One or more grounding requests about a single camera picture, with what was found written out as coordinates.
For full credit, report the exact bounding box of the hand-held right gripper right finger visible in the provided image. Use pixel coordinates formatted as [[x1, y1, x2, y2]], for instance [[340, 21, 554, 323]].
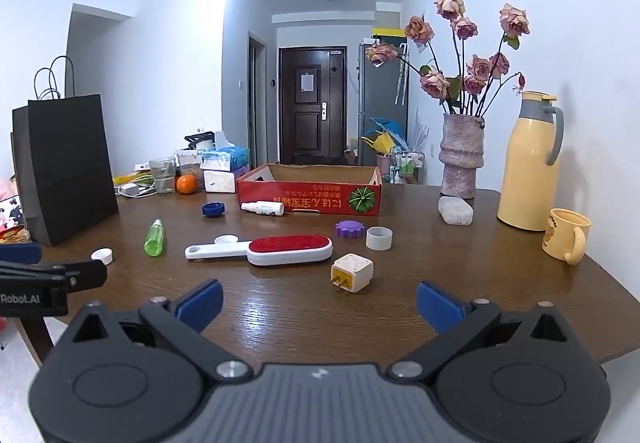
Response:
[[384, 281, 576, 381]]

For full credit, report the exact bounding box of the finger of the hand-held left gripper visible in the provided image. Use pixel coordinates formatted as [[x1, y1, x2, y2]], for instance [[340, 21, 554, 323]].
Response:
[[44, 259, 108, 293], [0, 243, 43, 265]]

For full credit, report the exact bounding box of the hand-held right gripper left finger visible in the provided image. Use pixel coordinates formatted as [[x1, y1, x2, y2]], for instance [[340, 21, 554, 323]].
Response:
[[62, 279, 255, 385]]

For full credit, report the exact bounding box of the white square lid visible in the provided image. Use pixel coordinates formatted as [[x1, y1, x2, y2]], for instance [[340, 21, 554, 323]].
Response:
[[330, 253, 374, 294]]

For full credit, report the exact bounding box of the red and white lint brush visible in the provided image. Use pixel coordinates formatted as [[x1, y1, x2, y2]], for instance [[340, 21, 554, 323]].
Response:
[[184, 234, 334, 267]]

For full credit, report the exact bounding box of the white spray bottle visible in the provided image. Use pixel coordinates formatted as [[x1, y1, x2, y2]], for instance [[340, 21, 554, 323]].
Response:
[[241, 200, 285, 216]]

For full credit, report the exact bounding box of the red printed cardboard box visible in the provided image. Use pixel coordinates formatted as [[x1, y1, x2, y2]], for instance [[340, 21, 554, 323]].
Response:
[[236, 164, 383, 216]]

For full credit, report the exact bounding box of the snack packet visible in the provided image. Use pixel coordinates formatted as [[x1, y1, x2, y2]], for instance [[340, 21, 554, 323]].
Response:
[[0, 225, 32, 245]]

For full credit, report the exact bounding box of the printed card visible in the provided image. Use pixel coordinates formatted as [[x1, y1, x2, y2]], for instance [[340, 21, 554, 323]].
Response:
[[0, 194, 23, 229]]

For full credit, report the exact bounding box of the wooden table leg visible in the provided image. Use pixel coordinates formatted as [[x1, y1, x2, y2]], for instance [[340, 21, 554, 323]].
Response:
[[17, 315, 53, 369]]

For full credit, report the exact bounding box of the green small bottle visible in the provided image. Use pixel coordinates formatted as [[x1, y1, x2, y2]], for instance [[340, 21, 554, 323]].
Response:
[[144, 219, 166, 257]]

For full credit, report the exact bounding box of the white stone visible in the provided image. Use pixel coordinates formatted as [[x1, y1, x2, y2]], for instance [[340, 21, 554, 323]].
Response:
[[438, 196, 474, 226]]

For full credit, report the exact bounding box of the black paper bag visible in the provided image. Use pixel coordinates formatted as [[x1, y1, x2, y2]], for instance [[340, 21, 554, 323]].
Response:
[[11, 56, 120, 248]]

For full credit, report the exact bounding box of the purple ridged cap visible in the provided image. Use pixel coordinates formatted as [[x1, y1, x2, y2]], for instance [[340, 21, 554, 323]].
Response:
[[335, 220, 366, 240]]

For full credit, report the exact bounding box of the glass cup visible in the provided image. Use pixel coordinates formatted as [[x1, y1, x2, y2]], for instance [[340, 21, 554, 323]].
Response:
[[149, 157, 177, 195]]

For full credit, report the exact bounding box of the purple tissue pack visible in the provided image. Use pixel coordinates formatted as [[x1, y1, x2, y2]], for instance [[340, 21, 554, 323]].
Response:
[[203, 164, 251, 194]]

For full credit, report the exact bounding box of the clear food container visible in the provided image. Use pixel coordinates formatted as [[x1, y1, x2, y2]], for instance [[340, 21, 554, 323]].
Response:
[[175, 149, 204, 184]]

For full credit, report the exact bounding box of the yellow mug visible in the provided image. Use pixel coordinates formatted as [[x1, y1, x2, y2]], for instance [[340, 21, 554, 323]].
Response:
[[541, 208, 592, 265]]

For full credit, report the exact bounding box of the metal storage rack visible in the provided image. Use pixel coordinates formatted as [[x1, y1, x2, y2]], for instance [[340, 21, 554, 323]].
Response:
[[390, 148, 426, 185]]

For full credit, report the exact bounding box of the blue tissue pack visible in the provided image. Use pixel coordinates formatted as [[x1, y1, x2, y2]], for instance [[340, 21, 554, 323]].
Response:
[[200, 130, 251, 172]]

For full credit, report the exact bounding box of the pink ceramic vase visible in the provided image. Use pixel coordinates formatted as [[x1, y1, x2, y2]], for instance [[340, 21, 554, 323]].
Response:
[[439, 113, 486, 200]]

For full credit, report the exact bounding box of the yellow thermos jug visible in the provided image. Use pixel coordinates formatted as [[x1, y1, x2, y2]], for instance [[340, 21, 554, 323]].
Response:
[[497, 92, 565, 232]]

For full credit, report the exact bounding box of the blue plastic item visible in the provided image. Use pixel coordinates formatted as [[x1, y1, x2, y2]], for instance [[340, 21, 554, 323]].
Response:
[[370, 117, 403, 136]]

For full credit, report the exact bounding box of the dark brown entrance door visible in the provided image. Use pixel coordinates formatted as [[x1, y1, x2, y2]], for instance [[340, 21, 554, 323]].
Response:
[[278, 46, 347, 165]]

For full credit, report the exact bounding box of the grey refrigerator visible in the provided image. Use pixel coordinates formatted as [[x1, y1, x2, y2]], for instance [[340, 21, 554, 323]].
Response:
[[358, 40, 410, 166]]

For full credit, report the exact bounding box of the bunch of dried roses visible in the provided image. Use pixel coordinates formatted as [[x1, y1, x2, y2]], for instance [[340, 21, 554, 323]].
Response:
[[366, 0, 531, 118]]

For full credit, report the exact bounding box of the grey plastic ring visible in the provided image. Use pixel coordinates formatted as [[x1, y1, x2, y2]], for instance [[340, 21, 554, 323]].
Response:
[[366, 226, 392, 251]]

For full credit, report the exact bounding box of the white charger with cable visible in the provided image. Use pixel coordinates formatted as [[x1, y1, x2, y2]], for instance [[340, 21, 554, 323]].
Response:
[[116, 180, 153, 199]]

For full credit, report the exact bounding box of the interior door frame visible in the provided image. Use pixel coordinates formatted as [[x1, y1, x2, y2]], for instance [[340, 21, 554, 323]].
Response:
[[247, 34, 268, 169]]

